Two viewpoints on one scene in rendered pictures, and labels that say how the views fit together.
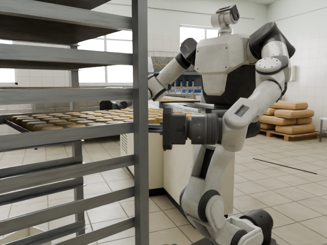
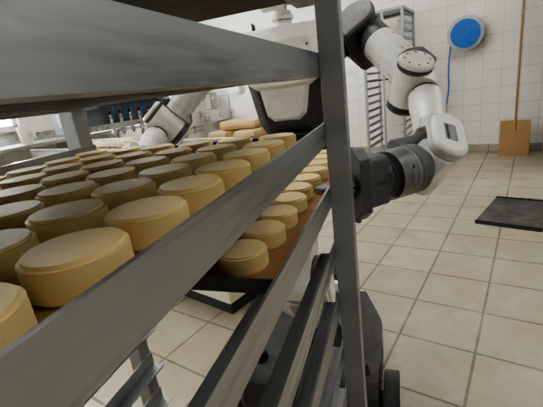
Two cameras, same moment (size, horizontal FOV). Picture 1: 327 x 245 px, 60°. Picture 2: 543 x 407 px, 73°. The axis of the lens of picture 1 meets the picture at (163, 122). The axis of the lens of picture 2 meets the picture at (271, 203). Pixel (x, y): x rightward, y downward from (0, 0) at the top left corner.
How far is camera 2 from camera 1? 55 cm
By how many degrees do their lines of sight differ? 32
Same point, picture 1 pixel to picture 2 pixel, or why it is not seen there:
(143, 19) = not seen: outside the picture
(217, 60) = not seen: hidden behind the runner
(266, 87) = (435, 93)
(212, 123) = (427, 159)
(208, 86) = (278, 108)
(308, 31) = (246, 26)
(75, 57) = (288, 65)
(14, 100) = (253, 208)
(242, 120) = (463, 145)
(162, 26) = not seen: hidden behind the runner
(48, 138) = (291, 277)
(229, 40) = (309, 31)
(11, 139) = (264, 319)
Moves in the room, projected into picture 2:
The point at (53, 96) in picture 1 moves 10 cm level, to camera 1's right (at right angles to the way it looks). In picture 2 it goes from (284, 172) to (365, 149)
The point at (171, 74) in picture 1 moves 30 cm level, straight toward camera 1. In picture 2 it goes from (194, 97) to (237, 90)
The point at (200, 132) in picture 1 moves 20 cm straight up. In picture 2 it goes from (417, 178) to (415, 48)
